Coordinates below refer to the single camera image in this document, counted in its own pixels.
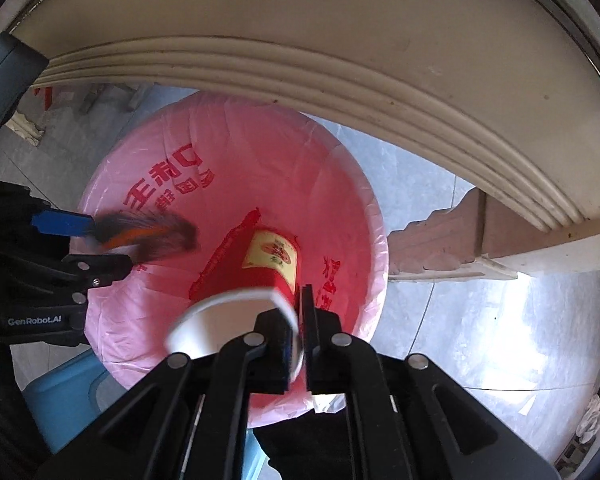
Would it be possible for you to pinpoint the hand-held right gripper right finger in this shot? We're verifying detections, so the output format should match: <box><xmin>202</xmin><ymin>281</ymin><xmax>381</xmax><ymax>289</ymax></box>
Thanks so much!
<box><xmin>302</xmin><ymin>285</ymin><xmax>557</xmax><ymax>480</ymax></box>

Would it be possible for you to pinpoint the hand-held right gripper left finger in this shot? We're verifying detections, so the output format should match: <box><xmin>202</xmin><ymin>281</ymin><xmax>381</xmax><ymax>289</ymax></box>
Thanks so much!
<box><xmin>32</xmin><ymin>307</ymin><xmax>303</xmax><ymax>480</ymax></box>

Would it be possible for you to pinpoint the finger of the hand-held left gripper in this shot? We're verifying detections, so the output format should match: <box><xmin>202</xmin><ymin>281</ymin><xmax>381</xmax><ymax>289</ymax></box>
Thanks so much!
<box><xmin>0</xmin><ymin>170</ymin><xmax>95</xmax><ymax>257</ymax></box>
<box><xmin>0</xmin><ymin>252</ymin><xmax>135</xmax><ymax>312</ymax></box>

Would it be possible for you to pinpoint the red paper cup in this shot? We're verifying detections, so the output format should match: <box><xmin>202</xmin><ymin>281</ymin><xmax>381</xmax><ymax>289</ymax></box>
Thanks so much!
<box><xmin>165</xmin><ymin>227</ymin><xmax>306</xmax><ymax>381</ymax></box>

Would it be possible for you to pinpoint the bin with pink bag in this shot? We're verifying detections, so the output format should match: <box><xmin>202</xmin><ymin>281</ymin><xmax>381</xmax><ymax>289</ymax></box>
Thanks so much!
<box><xmin>77</xmin><ymin>91</ymin><xmax>391</xmax><ymax>428</ymax></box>

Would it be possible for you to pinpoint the blue plastic stool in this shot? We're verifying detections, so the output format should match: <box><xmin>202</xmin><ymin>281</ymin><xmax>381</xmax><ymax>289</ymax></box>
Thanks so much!
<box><xmin>22</xmin><ymin>347</ymin><xmax>267</xmax><ymax>480</ymax></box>

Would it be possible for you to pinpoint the cream coffee table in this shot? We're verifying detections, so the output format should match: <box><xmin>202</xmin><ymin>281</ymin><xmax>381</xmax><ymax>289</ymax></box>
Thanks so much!
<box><xmin>10</xmin><ymin>0</ymin><xmax>600</xmax><ymax>281</ymax></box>

